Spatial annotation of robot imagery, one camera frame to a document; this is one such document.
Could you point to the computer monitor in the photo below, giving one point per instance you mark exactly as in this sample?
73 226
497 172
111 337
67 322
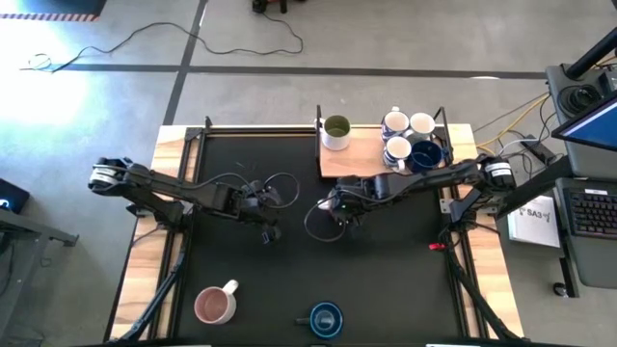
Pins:
593 127

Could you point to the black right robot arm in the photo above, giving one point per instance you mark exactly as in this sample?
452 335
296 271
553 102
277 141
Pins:
434 178

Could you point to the white mug olive green inside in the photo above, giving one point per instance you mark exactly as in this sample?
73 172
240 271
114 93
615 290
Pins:
336 127

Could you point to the white mug blue flower pattern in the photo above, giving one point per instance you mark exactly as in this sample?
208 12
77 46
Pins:
398 148

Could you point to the wooden shelf board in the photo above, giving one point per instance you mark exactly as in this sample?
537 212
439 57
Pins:
361 161

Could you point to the dark blue mug white base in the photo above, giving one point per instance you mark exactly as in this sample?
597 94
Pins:
425 155

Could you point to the black metal shelf frame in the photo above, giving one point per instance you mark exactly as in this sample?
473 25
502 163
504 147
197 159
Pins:
319 113

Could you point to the white printed paper sheet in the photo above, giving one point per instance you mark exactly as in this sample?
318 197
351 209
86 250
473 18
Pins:
535 226

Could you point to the black aluminium table frame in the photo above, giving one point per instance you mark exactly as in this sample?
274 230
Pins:
260 130

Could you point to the silver mounting bracket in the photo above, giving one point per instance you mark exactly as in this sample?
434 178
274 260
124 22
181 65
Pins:
446 207

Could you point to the grey keyboard tray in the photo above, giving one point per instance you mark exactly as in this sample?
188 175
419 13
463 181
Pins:
598 260

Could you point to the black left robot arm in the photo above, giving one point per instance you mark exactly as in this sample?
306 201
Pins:
169 185

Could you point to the white mug teal diamond pattern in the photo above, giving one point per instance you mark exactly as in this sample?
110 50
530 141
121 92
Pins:
422 124

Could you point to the black table mat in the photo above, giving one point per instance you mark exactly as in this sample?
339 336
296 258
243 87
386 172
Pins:
337 279

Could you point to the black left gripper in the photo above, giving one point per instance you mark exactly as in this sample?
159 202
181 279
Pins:
258 202

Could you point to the black power strip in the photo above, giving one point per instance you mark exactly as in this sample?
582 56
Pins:
540 150

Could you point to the black electronic device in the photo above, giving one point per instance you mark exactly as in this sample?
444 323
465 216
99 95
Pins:
12 197

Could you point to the small red clip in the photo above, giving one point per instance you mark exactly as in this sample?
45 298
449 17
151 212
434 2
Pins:
437 247

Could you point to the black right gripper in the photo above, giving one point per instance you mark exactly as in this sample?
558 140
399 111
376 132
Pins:
356 197

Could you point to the grey metal stand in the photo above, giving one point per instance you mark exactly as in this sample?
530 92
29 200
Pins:
19 226

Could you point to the white mug blue stripe pattern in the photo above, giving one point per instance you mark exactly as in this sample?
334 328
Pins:
395 121

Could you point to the black keyboard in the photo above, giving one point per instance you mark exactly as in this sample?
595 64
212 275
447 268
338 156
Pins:
593 212

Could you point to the small dark blue mug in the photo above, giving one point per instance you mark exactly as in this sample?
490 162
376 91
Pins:
327 319

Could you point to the grey equipment cart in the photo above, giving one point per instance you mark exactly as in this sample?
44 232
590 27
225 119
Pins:
559 125

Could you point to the black wheeled base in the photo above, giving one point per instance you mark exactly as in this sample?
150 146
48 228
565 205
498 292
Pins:
260 6

